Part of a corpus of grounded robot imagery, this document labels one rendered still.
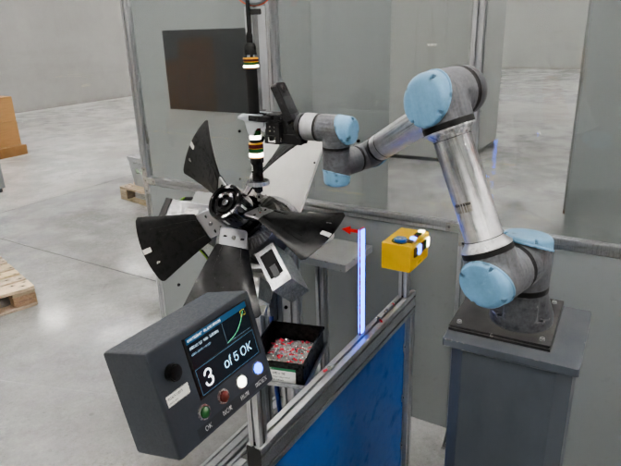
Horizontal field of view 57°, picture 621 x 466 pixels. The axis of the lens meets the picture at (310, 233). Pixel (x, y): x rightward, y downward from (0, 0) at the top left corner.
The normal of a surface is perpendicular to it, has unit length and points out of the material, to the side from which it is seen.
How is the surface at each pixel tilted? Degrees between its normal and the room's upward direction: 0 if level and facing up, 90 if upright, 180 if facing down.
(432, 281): 90
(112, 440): 0
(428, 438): 0
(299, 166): 50
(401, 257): 90
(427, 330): 90
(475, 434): 90
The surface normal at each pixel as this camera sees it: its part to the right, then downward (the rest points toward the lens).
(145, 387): -0.52, 0.30
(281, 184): -0.42, -0.37
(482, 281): -0.68, 0.41
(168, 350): 0.82, -0.10
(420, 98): -0.76, 0.16
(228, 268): 0.31, -0.36
